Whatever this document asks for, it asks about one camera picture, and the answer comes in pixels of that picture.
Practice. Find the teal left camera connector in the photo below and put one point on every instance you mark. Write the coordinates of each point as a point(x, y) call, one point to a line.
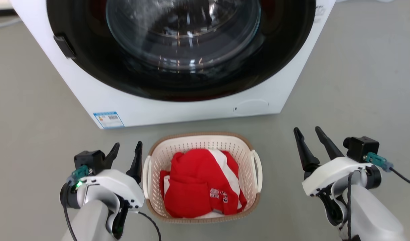
point(79, 172)

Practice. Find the steel washer drum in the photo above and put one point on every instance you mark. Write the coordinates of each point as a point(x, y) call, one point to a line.
point(178, 16)

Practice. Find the small printed text sticker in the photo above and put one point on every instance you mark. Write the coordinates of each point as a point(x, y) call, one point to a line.
point(320, 11)

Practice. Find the cream perforated laundry basket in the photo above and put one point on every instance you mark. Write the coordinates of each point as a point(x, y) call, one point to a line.
point(198, 142)

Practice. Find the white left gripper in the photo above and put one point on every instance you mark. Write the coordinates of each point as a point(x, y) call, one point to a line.
point(114, 184)

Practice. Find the round white filter cover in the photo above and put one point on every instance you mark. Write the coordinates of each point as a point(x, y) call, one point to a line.
point(252, 107)

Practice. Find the teal camera connector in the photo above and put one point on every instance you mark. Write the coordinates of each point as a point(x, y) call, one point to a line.
point(379, 160)
point(79, 172)

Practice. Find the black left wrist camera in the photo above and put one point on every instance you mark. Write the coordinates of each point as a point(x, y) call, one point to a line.
point(89, 159)

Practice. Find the blue energy label sticker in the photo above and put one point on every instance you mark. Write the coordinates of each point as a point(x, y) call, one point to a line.
point(108, 120)

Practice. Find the round black glass washer door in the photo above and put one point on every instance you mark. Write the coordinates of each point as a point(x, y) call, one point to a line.
point(91, 67)

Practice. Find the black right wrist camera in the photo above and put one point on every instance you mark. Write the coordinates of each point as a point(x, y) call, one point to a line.
point(362, 147)

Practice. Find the white front-load washing machine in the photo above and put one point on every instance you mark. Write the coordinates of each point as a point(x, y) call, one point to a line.
point(191, 110)

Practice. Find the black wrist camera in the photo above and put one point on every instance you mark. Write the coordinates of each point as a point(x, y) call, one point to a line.
point(362, 147)
point(89, 159)

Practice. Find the teal right camera connector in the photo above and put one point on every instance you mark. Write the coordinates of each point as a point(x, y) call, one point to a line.
point(379, 160)

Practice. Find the red and white garment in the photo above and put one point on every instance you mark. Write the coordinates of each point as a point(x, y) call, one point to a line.
point(191, 187)

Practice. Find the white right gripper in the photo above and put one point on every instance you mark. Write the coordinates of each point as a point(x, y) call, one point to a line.
point(332, 170)

